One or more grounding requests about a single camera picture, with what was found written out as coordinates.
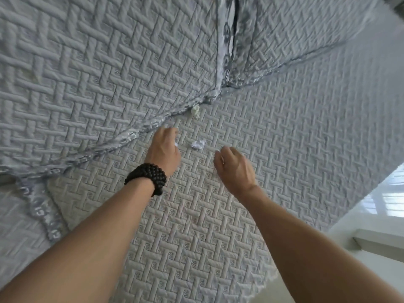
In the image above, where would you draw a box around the person's right hand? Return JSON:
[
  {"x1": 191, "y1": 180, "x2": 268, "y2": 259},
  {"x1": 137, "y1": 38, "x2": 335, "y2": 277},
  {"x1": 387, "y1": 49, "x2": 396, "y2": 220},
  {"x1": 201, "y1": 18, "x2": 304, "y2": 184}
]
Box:
[{"x1": 214, "y1": 146, "x2": 258, "y2": 197}]

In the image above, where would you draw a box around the person's left hand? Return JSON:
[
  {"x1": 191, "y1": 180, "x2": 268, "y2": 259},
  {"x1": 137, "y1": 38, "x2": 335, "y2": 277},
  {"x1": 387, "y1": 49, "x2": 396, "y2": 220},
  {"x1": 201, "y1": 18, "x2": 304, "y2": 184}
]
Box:
[{"x1": 144, "y1": 126, "x2": 182, "y2": 178}]

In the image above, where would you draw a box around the person's right forearm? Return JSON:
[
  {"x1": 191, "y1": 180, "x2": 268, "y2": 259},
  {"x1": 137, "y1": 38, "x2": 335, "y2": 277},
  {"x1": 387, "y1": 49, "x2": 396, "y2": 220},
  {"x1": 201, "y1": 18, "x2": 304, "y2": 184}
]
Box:
[{"x1": 242, "y1": 185, "x2": 404, "y2": 303}]

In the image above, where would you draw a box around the person's left forearm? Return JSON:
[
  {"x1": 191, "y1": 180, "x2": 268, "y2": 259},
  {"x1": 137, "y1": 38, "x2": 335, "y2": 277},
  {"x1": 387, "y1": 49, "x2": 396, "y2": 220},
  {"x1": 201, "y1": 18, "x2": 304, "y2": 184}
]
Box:
[{"x1": 0, "y1": 178, "x2": 156, "y2": 303}]

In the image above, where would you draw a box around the quilted grey sofa seat cover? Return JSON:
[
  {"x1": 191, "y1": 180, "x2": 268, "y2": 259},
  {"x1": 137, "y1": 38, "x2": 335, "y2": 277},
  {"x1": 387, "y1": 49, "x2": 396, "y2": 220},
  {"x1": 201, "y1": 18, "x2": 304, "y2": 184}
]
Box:
[{"x1": 47, "y1": 3, "x2": 404, "y2": 303}]

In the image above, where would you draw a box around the large quilted grey back cushion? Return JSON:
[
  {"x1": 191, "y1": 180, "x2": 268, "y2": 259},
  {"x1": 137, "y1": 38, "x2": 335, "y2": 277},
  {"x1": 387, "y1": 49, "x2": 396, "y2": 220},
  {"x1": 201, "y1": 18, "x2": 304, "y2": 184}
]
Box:
[{"x1": 0, "y1": 0, "x2": 232, "y2": 178}]

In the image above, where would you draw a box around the narrow quilted grey back cushion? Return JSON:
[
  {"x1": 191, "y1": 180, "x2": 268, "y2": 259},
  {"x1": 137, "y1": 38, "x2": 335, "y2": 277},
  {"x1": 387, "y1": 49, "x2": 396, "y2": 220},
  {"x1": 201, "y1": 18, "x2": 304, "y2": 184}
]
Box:
[{"x1": 226, "y1": 0, "x2": 384, "y2": 89}]

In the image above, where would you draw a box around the quilted grey armrest cover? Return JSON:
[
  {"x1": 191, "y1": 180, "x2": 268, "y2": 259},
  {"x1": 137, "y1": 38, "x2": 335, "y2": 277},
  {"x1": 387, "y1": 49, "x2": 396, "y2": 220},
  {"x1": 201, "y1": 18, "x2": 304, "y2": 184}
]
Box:
[{"x1": 0, "y1": 175, "x2": 70, "y2": 302}]

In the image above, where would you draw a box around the white ledge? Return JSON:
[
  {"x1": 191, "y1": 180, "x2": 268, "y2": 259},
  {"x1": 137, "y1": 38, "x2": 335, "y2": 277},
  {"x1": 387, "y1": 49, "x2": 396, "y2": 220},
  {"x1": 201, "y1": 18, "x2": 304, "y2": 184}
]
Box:
[{"x1": 352, "y1": 229, "x2": 404, "y2": 263}]

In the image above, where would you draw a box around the black bead bracelet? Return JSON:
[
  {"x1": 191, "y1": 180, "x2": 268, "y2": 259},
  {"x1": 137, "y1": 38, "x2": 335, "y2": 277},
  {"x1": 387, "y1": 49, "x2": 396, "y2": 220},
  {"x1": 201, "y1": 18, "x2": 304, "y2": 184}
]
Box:
[{"x1": 124, "y1": 163, "x2": 167, "y2": 197}]

